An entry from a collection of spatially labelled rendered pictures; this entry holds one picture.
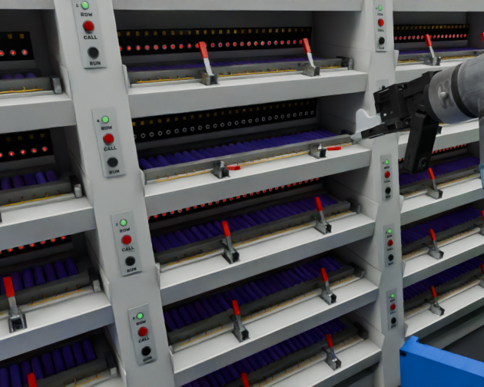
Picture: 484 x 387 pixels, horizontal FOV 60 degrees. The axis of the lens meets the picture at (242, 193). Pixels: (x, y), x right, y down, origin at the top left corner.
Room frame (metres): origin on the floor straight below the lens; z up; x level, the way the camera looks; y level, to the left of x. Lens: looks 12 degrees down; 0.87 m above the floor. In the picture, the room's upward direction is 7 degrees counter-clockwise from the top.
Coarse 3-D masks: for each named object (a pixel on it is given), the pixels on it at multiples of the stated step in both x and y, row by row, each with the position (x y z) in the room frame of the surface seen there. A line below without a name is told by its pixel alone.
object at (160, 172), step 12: (288, 144) 1.03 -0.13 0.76; (300, 144) 1.03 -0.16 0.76; (324, 144) 1.07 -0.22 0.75; (336, 144) 1.09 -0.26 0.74; (348, 144) 1.09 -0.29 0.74; (228, 156) 0.95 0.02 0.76; (240, 156) 0.95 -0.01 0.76; (252, 156) 0.97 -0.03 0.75; (264, 156) 0.98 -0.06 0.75; (276, 156) 1.00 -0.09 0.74; (288, 156) 1.00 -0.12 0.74; (156, 168) 0.87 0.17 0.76; (168, 168) 0.87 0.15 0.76; (180, 168) 0.88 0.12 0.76; (192, 168) 0.90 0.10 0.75; (204, 168) 0.91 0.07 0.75
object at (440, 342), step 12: (480, 312) 1.38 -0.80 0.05; (456, 324) 1.32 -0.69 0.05; (468, 324) 1.33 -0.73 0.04; (480, 324) 1.37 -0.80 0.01; (432, 336) 1.26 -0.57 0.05; (444, 336) 1.27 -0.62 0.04; (456, 336) 1.30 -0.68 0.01; (360, 372) 1.12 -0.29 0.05; (372, 372) 1.12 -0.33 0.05; (336, 384) 1.08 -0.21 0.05; (348, 384) 1.08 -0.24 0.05; (360, 384) 1.09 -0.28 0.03; (372, 384) 1.11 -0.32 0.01
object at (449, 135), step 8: (472, 120) 1.36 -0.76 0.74; (440, 128) 1.22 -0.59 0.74; (448, 128) 1.28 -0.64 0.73; (456, 128) 1.28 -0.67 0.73; (464, 128) 1.28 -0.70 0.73; (472, 128) 1.28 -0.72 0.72; (400, 136) 1.19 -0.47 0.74; (408, 136) 1.20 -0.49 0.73; (440, 136) 1.21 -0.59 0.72; (448, 136) 1.23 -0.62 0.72; (456, 136) 1.25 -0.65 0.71; (464, 136) 1.27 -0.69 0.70; (472, 136) 1.29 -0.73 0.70; (400, 144) 1.13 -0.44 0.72; (440, 144) 1.22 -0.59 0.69; (448, 144) 1.24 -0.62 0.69; (456, 144) 1.26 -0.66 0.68; (400, 152) 1.14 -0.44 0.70
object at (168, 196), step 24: (312, 120) 1.21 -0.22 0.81; (336, 120) 1.19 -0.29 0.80; (144, 144) 0.98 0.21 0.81; (168, 144) 1.01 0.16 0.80; (360, 144) 1.11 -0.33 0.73; (240, 168) 0.94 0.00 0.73; (264, 168) 0.94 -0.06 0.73; (288, 168) 0.95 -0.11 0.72; (312, 168) 0.99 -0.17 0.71; (336, 168) 1.03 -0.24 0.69; (144, 192) 0.79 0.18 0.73; (168, 192) 0.82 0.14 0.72; (192, 192) 0.84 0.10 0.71; (216, 192) 0.87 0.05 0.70; (240, 192) 0.90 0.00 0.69
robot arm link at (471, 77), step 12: (468, 60) 0.66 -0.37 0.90; (480, 60) 0.63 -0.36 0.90; (456, 72) 0.66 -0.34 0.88; (468, 72) 0.63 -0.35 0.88; (480, 72) 0.62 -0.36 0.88; (456, 84) 0.65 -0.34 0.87; (468, 84) 0.63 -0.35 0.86; (480, 84) 0.61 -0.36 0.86; (456, 96) 0.65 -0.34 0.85; (468, 96) 0.63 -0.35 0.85; (480, 96) 0.61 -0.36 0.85; (468, 108) 0.64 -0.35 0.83; (480, 108) 0.61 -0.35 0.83
